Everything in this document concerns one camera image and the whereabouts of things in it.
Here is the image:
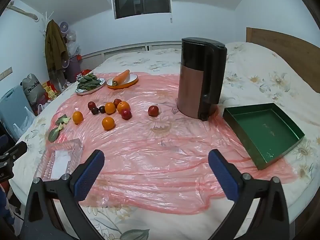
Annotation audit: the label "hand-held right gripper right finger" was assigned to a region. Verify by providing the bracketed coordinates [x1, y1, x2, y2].
[208, 149, 298, 240]

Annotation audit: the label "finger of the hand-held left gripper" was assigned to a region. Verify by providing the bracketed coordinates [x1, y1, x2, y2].
[0, 141, 28, 162]

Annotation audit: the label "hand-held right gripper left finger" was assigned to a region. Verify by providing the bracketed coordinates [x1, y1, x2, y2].
[20, 149, 110, 240]

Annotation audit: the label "small orange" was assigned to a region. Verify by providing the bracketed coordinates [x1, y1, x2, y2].
[72, 111, 84, 125]

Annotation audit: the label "green tray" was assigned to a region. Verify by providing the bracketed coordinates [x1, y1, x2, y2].
[222, 102, 305, 171]

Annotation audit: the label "white plastic bag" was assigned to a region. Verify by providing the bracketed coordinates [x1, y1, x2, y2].
[12, 106, 37, 139]

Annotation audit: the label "clear plastic tray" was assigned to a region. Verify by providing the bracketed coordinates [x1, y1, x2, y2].
[34, 139, 84, 182]

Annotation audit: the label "bok choy leaf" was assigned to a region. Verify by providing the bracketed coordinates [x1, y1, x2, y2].
[48, 124, 63, 142]
[55, 114, 71, 125]

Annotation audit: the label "grey bag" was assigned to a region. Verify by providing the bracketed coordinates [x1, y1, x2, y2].
[21, 73, 45, 103]

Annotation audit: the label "pink plastic sheet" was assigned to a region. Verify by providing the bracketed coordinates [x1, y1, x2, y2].
[46, 72, 298, 215]

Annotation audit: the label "red packages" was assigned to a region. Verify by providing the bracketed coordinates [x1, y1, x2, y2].
[41, 80, 60, 100]

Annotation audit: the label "white plate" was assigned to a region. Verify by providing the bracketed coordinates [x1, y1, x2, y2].
[75, 78, 106, 96]

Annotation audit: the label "black copper electric kettle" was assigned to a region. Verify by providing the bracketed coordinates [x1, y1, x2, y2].
[176, 37, 228, 122]

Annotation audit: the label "leafy greens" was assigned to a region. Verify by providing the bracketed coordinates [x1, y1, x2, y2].
[76, 73, 102, 91]

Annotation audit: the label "purple bin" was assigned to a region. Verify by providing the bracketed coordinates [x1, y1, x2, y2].
[65, 55, 81, 83]

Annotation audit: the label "carrot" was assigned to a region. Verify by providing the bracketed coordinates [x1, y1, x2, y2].
[112, 69, 131, 86]

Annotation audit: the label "orange rimmed plate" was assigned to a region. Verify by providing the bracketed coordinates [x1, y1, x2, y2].
[106, 73, 139, 90]

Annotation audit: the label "olive coat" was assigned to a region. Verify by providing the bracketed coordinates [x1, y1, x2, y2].
[44, 19, 67, 72]

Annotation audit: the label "clear plastic bags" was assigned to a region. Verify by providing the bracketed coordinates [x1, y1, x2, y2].
[66, 30, 80, 55]

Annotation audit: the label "white coat rack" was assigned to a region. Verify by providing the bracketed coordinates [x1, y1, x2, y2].
[39, 11, 55, 38]

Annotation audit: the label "wooden bed headboard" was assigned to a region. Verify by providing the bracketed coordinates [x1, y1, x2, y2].
[246, 27, 320, 93]

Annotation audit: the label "white wall pipe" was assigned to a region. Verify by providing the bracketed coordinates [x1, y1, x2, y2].
[6, 1, 39, 22]

